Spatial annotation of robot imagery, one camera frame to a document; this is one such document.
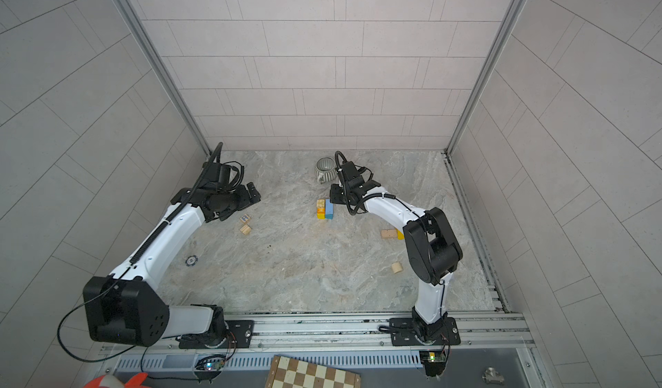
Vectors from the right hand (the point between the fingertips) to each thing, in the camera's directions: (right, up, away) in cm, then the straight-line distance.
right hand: (332, 194), depth 92 cm
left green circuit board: (-30, -41, -27) cm, 58 cm away
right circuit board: (+28, -43, -24) cm, 57 cm away
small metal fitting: (+42, -43, -28) cm, 66 cm away
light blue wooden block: (-1, -5, 0) cm, 6 cm away
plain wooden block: (+20, -14, -1) cm, 25 cm away
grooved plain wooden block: (-31, -13, -1) cm, 33 cm away
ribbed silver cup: (-3, +9, +14) cm, 17 cm away
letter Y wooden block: (-4, -3, 0) cm, 5 cm away
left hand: (-24, +1, -9) cm, 26 cm away
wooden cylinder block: (+22, -23, -8) cm, 33 cm away
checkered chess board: (-10, -42, -28) cm, 52 cm away
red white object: (-51, -41, -32) cm, 73 cm away
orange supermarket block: (-4, -7, +2) cm, 8 cm away
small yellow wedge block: (+24, -14, -2) cm, 28 cm away
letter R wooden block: (-32, -9, +2) cm, 33 cm away
